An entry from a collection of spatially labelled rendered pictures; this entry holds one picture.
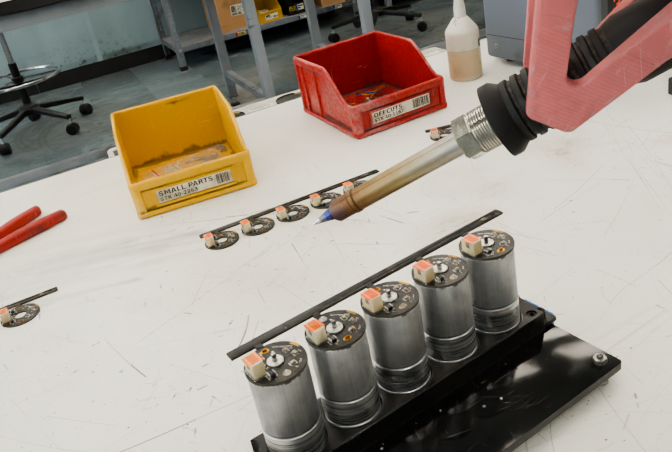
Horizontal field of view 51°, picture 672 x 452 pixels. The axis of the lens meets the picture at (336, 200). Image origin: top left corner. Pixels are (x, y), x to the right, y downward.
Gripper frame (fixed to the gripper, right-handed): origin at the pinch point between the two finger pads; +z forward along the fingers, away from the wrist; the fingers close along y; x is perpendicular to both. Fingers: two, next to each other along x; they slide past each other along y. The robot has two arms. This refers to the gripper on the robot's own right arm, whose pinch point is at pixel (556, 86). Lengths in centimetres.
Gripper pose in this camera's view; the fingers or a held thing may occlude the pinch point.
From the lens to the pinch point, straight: 22.8
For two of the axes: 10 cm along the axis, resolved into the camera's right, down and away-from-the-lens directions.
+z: -3.2, 8.1, 5.0
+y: -1.8, 4.6, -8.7
